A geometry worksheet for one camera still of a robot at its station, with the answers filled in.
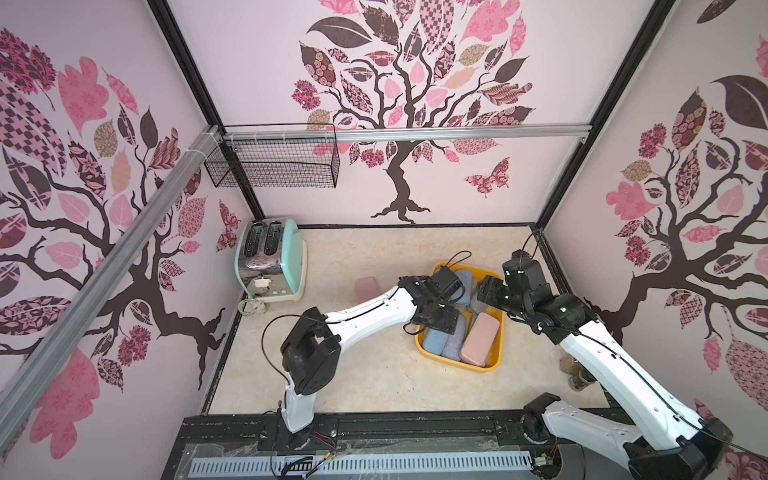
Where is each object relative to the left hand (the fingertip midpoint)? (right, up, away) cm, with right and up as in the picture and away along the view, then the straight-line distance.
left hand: (441, 326), depth 81 cm
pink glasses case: (+12, -5, +3) cm, 13 cm away
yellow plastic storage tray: (+16, -8, 0) cm, 18 cm away
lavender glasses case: (+4, -7, +3) cm, 8 cm away
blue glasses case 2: (+11, +12, +14) cm, 21 cm away
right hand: (+10, +12, -5) cm, 17 cm away
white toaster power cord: (-60, +3, +14) cm, 62 cm away
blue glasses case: (-1, -5, +3) cm, 6 cm away
